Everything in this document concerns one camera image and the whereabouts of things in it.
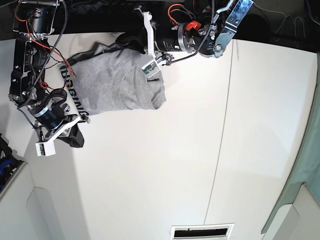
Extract blue cables bundle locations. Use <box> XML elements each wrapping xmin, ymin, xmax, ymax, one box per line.
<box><xmin>0</xmin><ymin>133</ymin><xmax>23</xmax><ymax>191</ymax></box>

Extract white cables on floor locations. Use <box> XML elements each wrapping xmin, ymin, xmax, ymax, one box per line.
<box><xmin>252</xmin><ymin>0</ymin><xmax>320</xmax><ymax>42</ymax></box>

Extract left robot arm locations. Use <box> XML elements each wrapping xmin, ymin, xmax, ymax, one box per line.
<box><xmin>116</xmin><ymin>0</ymin><xmax>254</xmax><ymax>65</ymax></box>

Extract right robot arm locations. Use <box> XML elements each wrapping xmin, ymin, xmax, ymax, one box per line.
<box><xmin>8</xmin><ymin>0</ymin><xmax>84</xmax><ymax>148</ymax></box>

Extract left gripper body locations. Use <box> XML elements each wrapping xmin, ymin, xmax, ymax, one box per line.
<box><xmin>154</xmin><ymin>21</ymin><xmax>200</xmax><ymax>59</ymax></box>

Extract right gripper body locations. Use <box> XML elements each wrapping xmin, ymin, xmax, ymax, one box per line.
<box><xmin>29</xmin><ymin>88</ymin><xmax>76</xmax><ymax>137</ymax></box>

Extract grey t-shirt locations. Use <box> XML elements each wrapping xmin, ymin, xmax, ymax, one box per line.
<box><xmin>67</xmin><ymin>42</ymin><xmax>166</xmax><ymax>116</ymax></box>

